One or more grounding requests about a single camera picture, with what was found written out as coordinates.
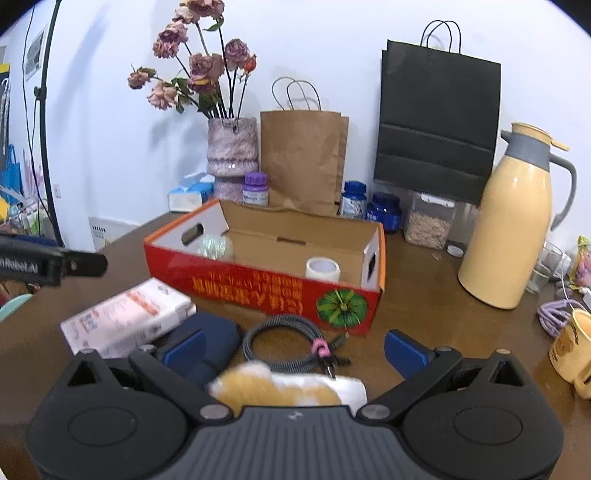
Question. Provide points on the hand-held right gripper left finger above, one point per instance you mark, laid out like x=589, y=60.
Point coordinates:
x=184, y=346

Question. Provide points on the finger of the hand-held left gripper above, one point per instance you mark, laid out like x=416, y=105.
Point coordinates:
x=85, y=264

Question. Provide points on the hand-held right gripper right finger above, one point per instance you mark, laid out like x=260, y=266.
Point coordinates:
x=406, y=353

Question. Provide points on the red orange cardboard box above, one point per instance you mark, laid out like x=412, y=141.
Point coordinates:
x=258, y=295

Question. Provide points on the navy pouch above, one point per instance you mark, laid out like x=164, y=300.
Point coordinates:
x=217, y=341

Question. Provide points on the white low appliance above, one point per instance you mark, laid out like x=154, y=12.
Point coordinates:
x=111, y=230

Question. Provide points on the teal rounded thing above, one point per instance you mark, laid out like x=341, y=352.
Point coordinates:
x=14, y=307

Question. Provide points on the white medicine box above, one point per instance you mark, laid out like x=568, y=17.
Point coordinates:
x=124, y=314

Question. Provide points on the blue bag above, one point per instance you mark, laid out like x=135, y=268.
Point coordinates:
x=11, y=175

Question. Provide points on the orange white plush toy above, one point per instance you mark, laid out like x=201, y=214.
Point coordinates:
x=268, y=387

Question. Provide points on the shiny crumpled plastic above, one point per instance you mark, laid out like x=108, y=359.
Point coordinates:
x=214, y=247

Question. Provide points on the white tape roll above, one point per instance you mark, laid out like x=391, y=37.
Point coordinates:
x=322, y=270

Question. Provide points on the clear seed container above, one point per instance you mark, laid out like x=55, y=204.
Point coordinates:
x=427, y=230

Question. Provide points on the blue white tissue box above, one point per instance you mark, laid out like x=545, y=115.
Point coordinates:
x=189, y=194

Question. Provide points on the dark blue jar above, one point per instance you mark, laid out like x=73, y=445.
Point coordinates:
x=383, y=212

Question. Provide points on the yellow thermos jug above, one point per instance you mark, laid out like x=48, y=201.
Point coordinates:
x=508, y=230

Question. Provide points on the blue cap white bottle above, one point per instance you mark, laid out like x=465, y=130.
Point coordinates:
x=353, y=203

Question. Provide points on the clear drinking glass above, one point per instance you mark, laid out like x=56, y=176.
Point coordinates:
x=545, y=272

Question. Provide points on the yellow mug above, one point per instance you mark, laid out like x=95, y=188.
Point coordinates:
x=572, y=355

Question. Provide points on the black light stand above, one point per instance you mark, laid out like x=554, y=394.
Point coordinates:
x=42, y=92

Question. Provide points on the purple cap bottle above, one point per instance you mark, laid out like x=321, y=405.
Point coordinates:
x=255, y=182

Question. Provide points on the pink mottled vase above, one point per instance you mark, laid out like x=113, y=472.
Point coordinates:
x=231, y=147

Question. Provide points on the pink yellow packet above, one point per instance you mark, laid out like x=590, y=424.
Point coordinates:
x=584, y=263

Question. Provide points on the brown paper bag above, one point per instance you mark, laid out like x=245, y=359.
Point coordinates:
x=300, y=161

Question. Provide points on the dried pink roses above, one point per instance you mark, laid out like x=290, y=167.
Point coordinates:
x=203, y=64

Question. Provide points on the black paper bag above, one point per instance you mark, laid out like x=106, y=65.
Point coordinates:
x=438, y=115

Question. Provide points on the wall poster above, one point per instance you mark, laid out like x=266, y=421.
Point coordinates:
x=34, y=53

